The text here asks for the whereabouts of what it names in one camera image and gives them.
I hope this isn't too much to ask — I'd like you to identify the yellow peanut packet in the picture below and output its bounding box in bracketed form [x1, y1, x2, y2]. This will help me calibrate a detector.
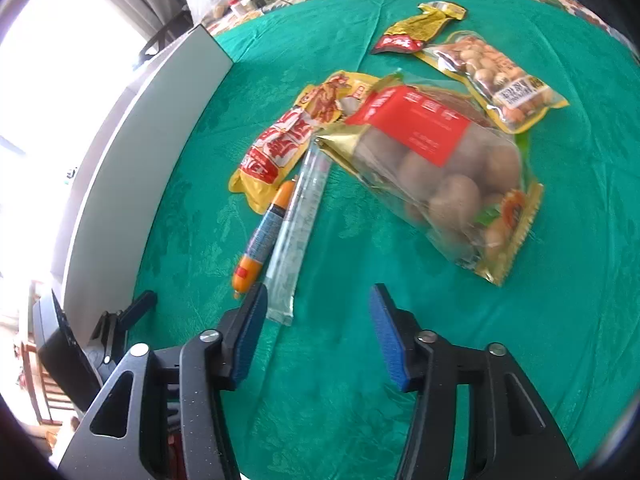
[415, 30, 571, 135]

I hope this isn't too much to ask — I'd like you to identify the large walnut bag red label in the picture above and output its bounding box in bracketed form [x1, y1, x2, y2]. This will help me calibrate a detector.
[315, 72, 545, 288]

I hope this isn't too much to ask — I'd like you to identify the white board panel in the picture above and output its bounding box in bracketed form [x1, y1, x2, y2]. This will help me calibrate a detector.
[60, 24, 236, 346]

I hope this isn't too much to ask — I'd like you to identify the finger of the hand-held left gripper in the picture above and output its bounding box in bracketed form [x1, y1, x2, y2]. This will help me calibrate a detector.
[90, 290, 158, 358]

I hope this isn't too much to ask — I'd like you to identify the orange sausage stick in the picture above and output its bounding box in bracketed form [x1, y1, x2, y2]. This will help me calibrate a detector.
[233, 180, 296, 301]

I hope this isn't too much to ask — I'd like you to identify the clear long stick packet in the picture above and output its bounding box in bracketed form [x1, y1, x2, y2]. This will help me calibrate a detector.
[264, 140, 332, 326]

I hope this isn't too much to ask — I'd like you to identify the brown wooden furniture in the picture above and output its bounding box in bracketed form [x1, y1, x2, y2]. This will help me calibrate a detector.
[0, 280, 76, 461]

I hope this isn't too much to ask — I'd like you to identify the yellow packet with red picture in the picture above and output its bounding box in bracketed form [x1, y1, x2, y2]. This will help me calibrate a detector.
[300, 71, 386, 123]

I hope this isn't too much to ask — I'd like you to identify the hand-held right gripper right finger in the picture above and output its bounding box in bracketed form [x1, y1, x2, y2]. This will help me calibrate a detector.
[369, 283, 581, 480]

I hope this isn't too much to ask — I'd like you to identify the green patterned blanket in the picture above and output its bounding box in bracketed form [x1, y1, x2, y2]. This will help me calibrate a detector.
[132, 0, 640, 480]

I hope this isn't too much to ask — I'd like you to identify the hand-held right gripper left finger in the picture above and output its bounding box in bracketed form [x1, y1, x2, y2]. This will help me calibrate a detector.
[57, 282, 271, 480]

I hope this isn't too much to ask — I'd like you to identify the black chair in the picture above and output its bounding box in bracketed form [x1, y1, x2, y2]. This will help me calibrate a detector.
[137, 10, 196, 68]

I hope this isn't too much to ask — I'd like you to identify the small yellow packet red label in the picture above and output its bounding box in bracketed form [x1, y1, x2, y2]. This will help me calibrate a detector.
[371, 2, 468, 56]

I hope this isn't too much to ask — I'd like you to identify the red and yellow snack packet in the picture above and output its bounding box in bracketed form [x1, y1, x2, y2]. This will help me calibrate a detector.
[229, 110, 321, 215]

